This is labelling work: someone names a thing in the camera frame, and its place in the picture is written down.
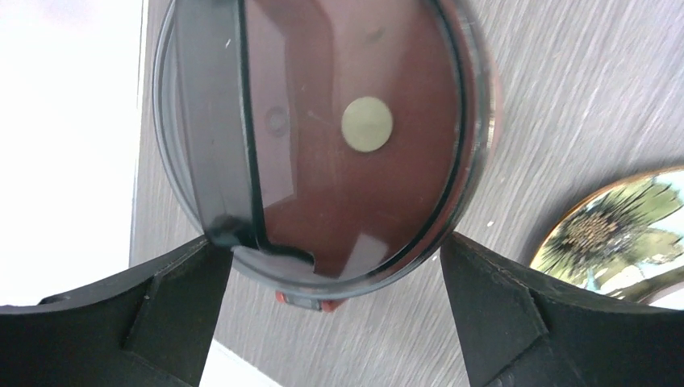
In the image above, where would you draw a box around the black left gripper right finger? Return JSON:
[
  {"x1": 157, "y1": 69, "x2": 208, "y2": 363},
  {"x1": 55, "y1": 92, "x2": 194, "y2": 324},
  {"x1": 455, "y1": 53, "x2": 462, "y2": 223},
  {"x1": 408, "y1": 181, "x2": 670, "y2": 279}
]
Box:
[{"x1": 440, "y1": 233, "x2": 683, "y2": 386}]

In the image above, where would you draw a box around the light green ceramic plate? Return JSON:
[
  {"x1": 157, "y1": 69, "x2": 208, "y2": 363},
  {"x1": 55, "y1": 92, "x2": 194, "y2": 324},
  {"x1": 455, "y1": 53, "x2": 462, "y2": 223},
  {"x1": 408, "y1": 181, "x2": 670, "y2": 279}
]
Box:
[{"x1": 530, "y1": 165, "x2": 683, "y2": 310}]

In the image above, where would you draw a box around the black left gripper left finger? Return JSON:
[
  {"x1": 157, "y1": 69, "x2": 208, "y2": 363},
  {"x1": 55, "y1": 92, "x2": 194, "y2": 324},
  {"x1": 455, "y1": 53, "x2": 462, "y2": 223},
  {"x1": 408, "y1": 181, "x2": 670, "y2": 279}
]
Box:
[{"x1": 1, "y1": 237, "x2": 233, "y2": 386}]

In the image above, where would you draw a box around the red lunch box lid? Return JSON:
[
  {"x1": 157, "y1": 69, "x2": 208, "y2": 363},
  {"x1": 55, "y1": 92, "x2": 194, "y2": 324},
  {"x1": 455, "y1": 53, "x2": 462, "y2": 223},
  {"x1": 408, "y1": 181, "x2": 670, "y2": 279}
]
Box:
[{"x1": 246, "y1": 1, "x2": 460, "y2": 282}]

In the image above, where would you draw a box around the red lunch box with food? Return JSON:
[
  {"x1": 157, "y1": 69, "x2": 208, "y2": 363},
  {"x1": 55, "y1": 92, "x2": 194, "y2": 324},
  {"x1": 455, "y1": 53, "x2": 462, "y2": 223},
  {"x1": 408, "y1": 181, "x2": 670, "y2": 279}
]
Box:
[{"x1": 274, "y1": 55, "x2": 503, "y2": 313}]

